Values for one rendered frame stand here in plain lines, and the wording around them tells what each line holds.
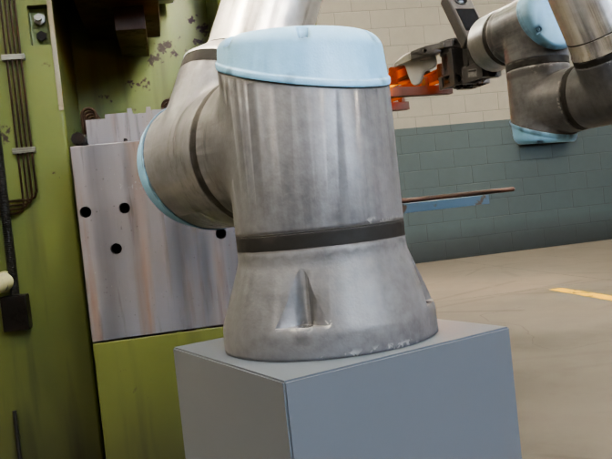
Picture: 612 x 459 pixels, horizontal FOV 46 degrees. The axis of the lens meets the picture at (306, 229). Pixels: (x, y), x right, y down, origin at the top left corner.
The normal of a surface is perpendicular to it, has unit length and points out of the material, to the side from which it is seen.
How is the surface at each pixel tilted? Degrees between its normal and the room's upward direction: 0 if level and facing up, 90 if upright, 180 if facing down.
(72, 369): 90
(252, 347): 90
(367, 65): 85
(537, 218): 90
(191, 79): 67
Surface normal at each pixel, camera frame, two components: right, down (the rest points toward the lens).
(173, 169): -0.82, 0.25
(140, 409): 0.18, 0.00
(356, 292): 0.18, -0.34
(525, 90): -0.67, 0.09
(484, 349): 0.51, -0.04
